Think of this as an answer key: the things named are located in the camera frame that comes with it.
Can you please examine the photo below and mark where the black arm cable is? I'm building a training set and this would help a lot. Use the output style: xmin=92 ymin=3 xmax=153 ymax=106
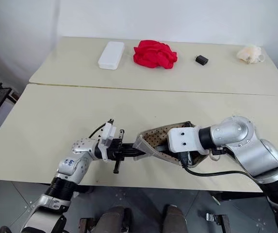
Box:
xmin=89 ymin=118 xmax=115 ymax=140
xmin=182 ymin=165 xmax=251 ymax=177

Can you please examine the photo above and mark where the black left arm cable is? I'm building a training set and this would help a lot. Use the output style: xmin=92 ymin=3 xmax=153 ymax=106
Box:
xmin=89 ymin=118 xmax=115 ymax=140

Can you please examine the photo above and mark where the crumpled red cloth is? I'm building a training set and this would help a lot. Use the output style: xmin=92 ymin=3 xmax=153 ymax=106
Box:
xmin=132 ymin=40 xmax=179 ymax=70

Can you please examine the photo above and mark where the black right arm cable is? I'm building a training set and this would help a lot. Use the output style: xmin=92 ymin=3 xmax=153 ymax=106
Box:
xmin=182 ymin=165 xmax=251 ymax=177

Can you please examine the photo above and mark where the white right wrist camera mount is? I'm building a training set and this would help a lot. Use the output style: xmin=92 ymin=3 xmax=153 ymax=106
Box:
xmin=167 ymin=126 xmax=210 ymax=155

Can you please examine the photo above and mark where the small black power adapter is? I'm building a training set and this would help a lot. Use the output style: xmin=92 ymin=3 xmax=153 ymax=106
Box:
xmin=195 ymin=54 xmax=209 ymax=66

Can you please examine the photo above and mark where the black table frame bar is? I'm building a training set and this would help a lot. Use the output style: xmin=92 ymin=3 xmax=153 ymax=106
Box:
xmin=74 ymin=185 xmax=93 ymax=194
xmin=211 ymin=191 xmax=268 ymax=201

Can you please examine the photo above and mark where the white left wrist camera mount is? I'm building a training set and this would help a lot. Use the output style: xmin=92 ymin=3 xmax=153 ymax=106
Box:
xmin=97 ymin=122 xmax=118 ymax=162

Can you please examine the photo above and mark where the white rectangular plastic box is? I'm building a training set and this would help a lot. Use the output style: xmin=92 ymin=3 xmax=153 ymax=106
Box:
xmin=98 ymin=41 xmax=126 ymax=70

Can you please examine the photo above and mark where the rusty metal bracket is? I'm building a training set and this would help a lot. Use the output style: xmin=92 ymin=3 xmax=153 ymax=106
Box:
xmin=79 ymin=217 xmax=93 ymax=233
xmin=220 ymin=215 xmax=231 ymax=233

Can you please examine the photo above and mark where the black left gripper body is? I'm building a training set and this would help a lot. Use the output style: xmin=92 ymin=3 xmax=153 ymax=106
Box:
xmin=107 ymin=130 xmax=127 ymax=174

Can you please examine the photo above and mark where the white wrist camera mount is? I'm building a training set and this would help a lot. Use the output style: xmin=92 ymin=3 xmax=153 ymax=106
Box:
xmin=167 ymin=126 xmax=210 ymax=155
xmin=97 ymin=122 xmax=118 ymax=162

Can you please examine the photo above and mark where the grey checked fabric pouch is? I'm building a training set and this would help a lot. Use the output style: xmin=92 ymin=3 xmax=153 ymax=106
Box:
xmin=131 ymin=120 xmax=213 ymax=168

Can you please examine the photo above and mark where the dark rounded shape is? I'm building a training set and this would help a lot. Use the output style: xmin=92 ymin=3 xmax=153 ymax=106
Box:
xmin=163 ymin=204 xmax=188 ymax=233
xmin=97 ymin=205 xmax=127 ymax=233

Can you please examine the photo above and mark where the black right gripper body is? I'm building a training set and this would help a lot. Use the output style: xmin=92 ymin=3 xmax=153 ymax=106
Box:
xmin=177 ymin=121 xmax=196 ymax=168

